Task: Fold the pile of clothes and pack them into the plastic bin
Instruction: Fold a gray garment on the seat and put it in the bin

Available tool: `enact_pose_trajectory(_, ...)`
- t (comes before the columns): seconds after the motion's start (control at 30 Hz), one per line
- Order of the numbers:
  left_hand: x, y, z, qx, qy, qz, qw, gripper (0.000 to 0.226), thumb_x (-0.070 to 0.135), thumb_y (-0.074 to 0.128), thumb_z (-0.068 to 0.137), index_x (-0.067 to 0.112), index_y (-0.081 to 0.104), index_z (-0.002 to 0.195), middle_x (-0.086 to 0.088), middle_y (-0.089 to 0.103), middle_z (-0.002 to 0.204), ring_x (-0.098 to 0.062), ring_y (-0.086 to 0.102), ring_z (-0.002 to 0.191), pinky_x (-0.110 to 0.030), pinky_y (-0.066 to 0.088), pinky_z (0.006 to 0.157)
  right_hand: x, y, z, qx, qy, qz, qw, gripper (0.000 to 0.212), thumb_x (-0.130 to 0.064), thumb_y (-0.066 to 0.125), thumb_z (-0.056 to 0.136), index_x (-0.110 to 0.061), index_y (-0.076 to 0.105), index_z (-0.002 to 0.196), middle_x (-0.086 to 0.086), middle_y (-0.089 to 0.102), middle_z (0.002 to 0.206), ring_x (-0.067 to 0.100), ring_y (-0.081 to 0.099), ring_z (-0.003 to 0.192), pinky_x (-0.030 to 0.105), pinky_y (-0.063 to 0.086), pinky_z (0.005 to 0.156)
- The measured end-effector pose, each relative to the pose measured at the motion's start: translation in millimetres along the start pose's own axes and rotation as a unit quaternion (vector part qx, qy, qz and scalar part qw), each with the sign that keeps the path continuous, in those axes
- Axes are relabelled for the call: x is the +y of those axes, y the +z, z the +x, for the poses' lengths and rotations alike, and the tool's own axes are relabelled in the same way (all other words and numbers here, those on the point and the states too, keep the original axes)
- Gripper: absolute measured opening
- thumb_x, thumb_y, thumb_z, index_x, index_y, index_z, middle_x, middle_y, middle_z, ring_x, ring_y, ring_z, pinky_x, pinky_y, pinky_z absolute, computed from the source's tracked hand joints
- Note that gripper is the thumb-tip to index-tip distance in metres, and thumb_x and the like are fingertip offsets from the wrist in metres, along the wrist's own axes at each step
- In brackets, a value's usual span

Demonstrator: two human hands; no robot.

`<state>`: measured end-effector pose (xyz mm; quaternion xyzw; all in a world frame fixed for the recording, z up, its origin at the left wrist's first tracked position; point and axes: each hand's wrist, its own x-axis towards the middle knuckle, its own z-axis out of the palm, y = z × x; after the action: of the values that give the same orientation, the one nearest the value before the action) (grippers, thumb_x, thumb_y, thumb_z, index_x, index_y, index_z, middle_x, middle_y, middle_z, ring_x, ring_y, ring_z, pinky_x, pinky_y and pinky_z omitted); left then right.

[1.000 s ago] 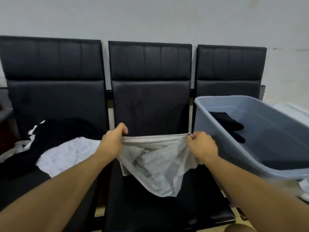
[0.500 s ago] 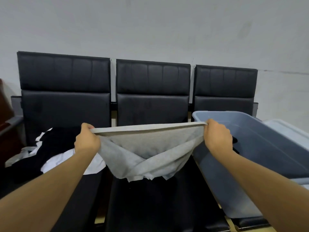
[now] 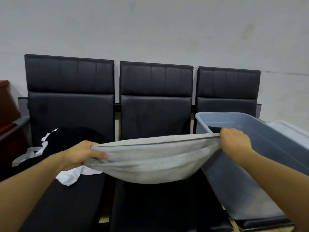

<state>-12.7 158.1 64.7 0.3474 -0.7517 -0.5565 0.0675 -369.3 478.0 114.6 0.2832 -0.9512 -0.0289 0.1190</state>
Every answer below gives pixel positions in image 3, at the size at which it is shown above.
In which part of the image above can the person's right hand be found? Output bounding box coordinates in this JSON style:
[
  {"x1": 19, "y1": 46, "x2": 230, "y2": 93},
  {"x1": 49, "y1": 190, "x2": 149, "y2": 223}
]
[{"x1": 220, "y1": 128, "x2": 254, "y2": 159}]

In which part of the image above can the person's left forearm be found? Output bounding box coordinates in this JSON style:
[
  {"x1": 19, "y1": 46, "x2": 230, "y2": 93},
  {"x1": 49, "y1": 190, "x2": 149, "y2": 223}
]
[{"x1": 0, "y1": 151, "x2": 68, "y2": 232}]

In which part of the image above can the person's right forearm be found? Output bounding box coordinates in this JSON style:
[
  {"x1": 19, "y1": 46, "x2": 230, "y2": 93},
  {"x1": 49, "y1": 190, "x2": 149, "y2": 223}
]
[{"x1": 235, "y1": 147, "x2": 309, "y2": 232}]

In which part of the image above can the grey tank top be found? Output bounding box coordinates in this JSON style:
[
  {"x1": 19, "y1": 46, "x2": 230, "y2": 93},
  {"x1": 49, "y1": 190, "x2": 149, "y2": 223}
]
[{"x1": 12, "y1": 129, "x2": 105, "y2": 187}]

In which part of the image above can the black leather bench chair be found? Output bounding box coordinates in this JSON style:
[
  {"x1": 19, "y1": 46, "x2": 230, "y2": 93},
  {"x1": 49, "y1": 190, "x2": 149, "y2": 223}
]
[
  {"x1": 18, "y1": 54, "x2": 116, "y2": 232},
  {"x1": 110, "y1": 61, "x2": 235, "y2": 232},
  {"x1": 193, "y1": 66, "x2": 294, "y2": 231}
]

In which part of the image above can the blue-grey plastic bin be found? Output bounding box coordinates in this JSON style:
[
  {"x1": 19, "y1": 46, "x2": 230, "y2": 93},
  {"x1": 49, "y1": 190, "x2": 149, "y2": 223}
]
[{"x1": 195, "y1": 112, "x2": 309, "y2": 220}]

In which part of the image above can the grey t-shirt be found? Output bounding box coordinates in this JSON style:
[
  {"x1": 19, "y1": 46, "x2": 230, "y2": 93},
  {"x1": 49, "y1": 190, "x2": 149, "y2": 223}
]
[{"x1": 83, "y1": 132, "x2": 222, "y2": 185}]

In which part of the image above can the brown wooden cabinet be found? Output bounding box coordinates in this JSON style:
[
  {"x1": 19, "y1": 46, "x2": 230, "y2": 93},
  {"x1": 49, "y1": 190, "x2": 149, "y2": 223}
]
[{"x1": 0, "y1": 80, "x2": 31, "y2": 167}]

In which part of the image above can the white bin lid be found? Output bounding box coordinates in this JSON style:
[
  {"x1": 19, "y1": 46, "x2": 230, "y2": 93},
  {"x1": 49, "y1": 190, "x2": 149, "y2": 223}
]
[{"x1": 265, "y1": 120, "x2": 309, "y2": 144}]

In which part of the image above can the person's left hand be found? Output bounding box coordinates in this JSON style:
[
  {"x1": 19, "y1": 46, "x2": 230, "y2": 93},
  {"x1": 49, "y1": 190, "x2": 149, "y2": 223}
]
[{"x1": 61, "y1": 140, "x2": 109, "y2": 171}]

